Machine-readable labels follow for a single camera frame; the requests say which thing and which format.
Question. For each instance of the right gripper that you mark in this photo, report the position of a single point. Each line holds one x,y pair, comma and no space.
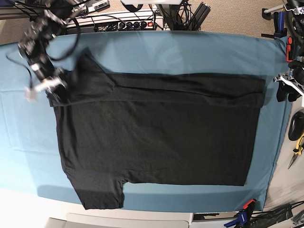
51,78

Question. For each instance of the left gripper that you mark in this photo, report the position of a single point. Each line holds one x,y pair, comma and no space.
291,85

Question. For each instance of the black T-shirt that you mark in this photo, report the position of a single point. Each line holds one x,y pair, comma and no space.
192,129

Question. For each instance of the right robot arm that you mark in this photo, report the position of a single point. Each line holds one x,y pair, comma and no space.
54,19

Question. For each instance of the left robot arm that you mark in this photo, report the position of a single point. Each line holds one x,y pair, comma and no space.
295,25

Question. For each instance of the black computer mouse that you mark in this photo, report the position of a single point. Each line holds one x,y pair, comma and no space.
296,127

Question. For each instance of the orange black clamp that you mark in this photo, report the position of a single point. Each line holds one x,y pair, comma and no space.
291,49

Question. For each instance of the teal table cloth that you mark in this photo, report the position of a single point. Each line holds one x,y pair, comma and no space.
29,157

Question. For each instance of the blue black bar clamp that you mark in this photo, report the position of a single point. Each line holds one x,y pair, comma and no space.
279,25

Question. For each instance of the white power strip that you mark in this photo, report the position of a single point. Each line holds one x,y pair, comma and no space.
121,22

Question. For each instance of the black plastic bag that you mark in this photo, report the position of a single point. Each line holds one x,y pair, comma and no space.
268,219

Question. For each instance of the orange blue spring clamp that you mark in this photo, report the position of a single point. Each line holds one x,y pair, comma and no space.
243,216

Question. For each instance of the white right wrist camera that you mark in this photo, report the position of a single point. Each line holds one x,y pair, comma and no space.
30,94

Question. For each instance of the yellow handled pliers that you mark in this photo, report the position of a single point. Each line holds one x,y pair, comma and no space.
297,150

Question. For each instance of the black aluminium extrusion frame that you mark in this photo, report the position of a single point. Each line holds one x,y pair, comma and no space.
198,17

